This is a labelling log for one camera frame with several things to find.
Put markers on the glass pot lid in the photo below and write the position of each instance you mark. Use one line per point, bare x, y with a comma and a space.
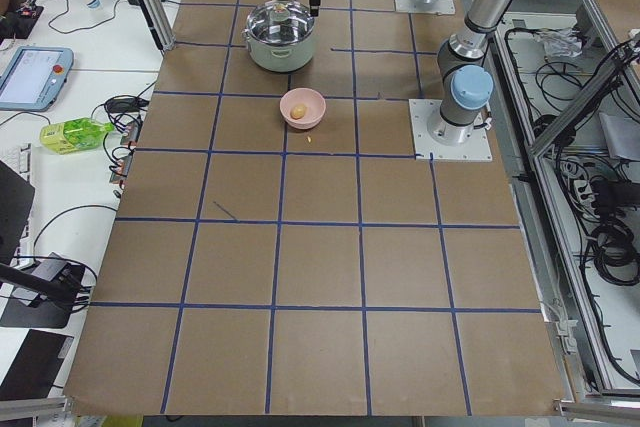
279, 23

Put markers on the brown egg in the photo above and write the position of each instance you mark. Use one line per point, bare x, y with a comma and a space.
298, 111

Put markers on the pale green cooking pot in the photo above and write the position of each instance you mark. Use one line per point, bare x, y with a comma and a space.
282, 59

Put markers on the pink plastic bowl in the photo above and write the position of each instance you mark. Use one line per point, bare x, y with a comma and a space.
316, 107

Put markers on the black power adapter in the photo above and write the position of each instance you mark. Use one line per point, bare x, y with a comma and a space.
125, 104

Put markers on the crumpled white paper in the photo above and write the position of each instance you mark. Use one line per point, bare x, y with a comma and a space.
559, 43

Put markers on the blue teach pendant near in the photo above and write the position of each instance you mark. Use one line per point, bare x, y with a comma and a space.
34, 78

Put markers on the green drink bottle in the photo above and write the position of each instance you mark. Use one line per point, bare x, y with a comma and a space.
75, 135

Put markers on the black laptop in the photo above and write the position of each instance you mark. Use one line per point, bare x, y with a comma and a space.
17, 196

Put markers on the black monitor stand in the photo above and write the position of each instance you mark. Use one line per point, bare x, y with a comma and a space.
45, 295

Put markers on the aluminium frame rail right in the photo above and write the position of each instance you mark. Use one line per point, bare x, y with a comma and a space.
608, 70

